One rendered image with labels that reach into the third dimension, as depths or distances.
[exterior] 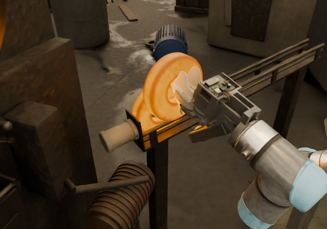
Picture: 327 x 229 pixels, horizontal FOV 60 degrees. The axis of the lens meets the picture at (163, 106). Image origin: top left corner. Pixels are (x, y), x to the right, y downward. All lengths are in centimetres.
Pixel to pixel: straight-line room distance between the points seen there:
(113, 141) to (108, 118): 128
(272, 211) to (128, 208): 38
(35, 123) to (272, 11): 247
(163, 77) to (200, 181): 103
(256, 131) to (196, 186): 104
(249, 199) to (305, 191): 12
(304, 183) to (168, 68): 32
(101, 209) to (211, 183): 87
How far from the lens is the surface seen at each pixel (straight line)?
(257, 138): 51
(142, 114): 74
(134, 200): 82
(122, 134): 73
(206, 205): 146
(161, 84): 59
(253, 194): 56
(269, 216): 58
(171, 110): 65
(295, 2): 278
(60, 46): 80
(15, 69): 71
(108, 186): 77
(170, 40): 241
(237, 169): 165
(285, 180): 50
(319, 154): 64
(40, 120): 64
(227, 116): 54
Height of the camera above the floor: 114
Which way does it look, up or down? 33 degrees down
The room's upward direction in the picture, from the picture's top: straight up
